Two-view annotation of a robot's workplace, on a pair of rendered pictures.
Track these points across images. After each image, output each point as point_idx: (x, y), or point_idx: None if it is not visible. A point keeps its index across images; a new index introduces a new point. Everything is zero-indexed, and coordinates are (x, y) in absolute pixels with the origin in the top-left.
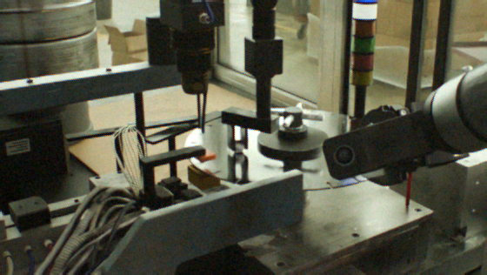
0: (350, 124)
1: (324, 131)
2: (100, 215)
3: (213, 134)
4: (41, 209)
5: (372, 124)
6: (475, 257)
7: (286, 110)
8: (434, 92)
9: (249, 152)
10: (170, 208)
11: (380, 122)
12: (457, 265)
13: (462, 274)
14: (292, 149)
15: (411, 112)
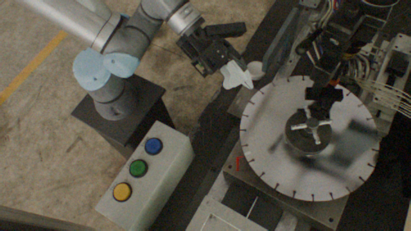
0: (291, 181)
1: (299, 158)
2: (373, 87)
3: (359, 122)
4: (390, 64)
5: (227, 24)
6: (200, 196)
7: (314, 118)
8: (201, 18)
9: (320, 108)
10: (291, 15)
11: (223, 24)
12: (207, 183)
13: (204, 176)
14: (297, 113)
15: (211, 25)
